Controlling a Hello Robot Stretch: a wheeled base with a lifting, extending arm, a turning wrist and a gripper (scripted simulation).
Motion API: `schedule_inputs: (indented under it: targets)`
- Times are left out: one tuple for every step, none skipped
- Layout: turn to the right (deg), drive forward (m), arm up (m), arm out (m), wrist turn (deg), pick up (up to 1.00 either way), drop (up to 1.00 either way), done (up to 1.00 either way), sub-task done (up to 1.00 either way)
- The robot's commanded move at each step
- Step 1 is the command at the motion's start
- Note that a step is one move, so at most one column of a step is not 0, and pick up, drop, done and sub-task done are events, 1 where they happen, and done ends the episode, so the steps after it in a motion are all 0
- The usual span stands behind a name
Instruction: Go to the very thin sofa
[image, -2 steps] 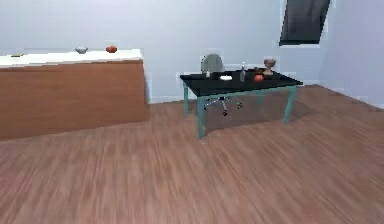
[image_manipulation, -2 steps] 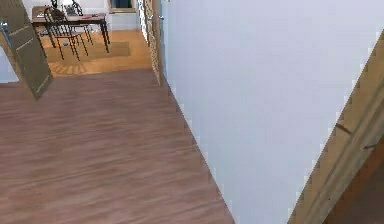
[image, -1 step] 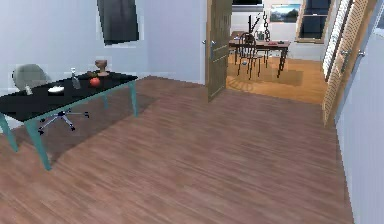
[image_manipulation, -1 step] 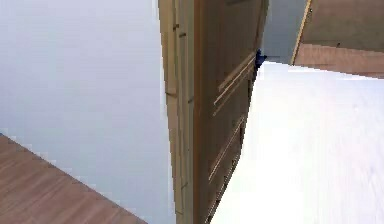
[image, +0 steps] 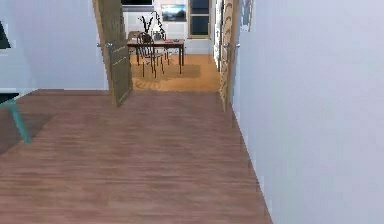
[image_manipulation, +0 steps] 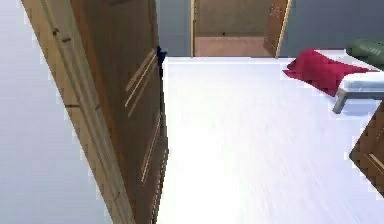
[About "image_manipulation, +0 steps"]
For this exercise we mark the white bed with grey legs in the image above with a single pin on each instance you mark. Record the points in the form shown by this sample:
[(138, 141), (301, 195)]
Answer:
[(360, 85)]

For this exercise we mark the green pillow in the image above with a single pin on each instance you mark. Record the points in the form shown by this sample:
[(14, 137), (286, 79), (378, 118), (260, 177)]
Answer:
[(366, 51)]

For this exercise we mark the brown wooden cabinet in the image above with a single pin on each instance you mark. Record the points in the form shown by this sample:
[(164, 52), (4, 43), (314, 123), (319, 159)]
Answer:
[(371, 150)]

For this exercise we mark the brown wooden open door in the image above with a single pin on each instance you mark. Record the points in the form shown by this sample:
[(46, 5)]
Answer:
[(275, 26)]

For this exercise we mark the brown wooden room door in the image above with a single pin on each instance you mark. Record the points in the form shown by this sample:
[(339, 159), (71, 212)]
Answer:
[(126, 100)]

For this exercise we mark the red cloth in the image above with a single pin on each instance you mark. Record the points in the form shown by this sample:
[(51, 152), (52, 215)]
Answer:
[(320, 70)]

